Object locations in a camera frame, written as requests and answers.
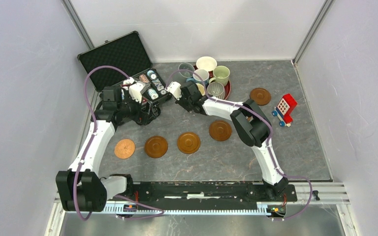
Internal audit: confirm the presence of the blue handled white mug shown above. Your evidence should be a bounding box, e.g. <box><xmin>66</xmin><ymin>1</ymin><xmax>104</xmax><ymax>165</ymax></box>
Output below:
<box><xmin>186</xmin><ymin>69</ymin><xmax>209</xmax><ymax>86</ymax></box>

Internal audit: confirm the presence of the black foam-lined case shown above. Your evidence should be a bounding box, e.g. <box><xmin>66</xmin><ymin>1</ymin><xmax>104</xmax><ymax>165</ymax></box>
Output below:
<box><xmin>77</xmin><ymin>31</ymin><xmax>172</xmax><ymax>104</ymax></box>

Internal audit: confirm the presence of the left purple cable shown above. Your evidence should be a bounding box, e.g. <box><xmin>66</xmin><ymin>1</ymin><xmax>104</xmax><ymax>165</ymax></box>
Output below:
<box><xmin>72</xmin><ymin>65</ymin><xmax>165</xmax><ymax>222</ymax></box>

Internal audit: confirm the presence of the wooden coaster two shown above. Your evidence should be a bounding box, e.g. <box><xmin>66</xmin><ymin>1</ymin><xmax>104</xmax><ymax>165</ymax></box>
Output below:
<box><xmin>209</xmin><ymin>120</ymin><xmax>232</xmax><ymax>142</ymax></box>

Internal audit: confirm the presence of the cream ribbed mug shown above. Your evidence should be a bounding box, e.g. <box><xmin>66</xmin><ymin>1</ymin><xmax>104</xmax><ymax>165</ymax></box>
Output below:
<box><xmin>196</xmin><ymin>83</ymin><xmax>206</xmax><ymax>96</ymax></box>

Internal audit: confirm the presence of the woven cork coaster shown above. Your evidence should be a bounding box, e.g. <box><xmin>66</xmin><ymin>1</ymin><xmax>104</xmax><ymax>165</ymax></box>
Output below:
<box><xmin>114</xmin><ymin>139</ymin><xmax>135</xmax><ymax>159</ymax></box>

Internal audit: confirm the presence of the red round tray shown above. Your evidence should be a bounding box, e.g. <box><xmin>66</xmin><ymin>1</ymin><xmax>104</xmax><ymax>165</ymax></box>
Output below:
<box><xmin>205</xmin><ymin>75</ymin><xmax>231</xmax><ymax>99</ymax></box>

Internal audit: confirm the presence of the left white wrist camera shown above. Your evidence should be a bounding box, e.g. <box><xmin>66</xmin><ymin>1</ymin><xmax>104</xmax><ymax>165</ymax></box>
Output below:
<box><xmin>123</xmin><ymin>77</ymin><xmax>147</xmax><ymax>103</ymax></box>

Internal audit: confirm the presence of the wooden coaster three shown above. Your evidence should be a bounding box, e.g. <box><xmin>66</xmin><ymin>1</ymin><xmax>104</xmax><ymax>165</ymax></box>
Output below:
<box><xmin>144</xmin><ymin>136</ymin><xmax>168</xmax><ymax>158</ymax></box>

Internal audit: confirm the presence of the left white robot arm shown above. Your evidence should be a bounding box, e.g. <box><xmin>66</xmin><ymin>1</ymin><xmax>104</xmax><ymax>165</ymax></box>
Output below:
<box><xmin>55</xmin><ymin>86</ymin><xmax>161</xmax><ymax>215</ymax></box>

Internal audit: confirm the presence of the wooden coaster four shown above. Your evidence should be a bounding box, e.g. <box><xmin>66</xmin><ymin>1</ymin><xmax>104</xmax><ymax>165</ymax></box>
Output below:
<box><xmin>250</xmin><ymin>88</ymin><xmax>271</xmax><ymax>106</ymax></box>

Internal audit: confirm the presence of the red blue toy truck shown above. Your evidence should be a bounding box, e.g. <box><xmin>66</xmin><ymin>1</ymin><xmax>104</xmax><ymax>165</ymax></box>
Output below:
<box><xmin>272</xmin><ymin>93</ymin><xmax>298</xmax><ymax>127</ymax></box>

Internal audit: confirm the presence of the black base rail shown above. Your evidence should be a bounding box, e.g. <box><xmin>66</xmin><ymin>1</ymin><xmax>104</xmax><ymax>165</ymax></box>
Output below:
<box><xmin>109</xmin><ymin>181</ymin><xmax>298</xmax><ymax>210</ymax></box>

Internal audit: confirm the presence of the grey striped cup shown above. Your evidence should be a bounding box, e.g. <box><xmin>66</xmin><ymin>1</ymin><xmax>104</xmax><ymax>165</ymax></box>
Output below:
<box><xmin>207</xmin><ymin>82</ymin><xmax>225</xmax><ymax>99</ymax></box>

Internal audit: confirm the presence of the white bowl cup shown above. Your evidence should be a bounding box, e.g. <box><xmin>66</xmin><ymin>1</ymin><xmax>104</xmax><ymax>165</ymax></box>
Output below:
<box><xmin>195</xmin><ymin>56</ymin><xmax>218</xmax><ymax>72</ymax></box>

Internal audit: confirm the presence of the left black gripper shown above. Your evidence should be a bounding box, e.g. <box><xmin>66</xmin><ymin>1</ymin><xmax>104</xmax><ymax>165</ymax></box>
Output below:
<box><xmin>118</xmin><ymin>90</ymin><xmax>156</xmax><ymax>125</ymax></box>

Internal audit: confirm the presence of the grey mug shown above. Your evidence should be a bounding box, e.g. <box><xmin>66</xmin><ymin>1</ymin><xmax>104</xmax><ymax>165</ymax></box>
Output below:
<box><xmin>176</xmin><ymin>62</ymin><xmax>195</xmax><ymax>83</ymax></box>

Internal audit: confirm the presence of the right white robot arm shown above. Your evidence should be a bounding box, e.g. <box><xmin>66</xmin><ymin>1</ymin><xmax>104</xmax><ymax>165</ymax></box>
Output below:
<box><xmin>166</xmin><ymin>81</ymin><xmax>288</xmax><ymax>201</ymax></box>

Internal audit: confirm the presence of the wooden coaster five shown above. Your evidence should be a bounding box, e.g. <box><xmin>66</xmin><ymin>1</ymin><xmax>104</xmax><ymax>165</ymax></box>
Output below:
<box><xmin>177</xmin><ymin>132</ymin><xmax>201</xmax><ymax>154</ymax></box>

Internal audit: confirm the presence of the green mug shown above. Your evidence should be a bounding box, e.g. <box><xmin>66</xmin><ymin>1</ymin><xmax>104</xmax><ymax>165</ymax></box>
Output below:
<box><xmin>209</xmin><ymin>65</ymin><xmax>230</xmax><ymax>86</ymax></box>

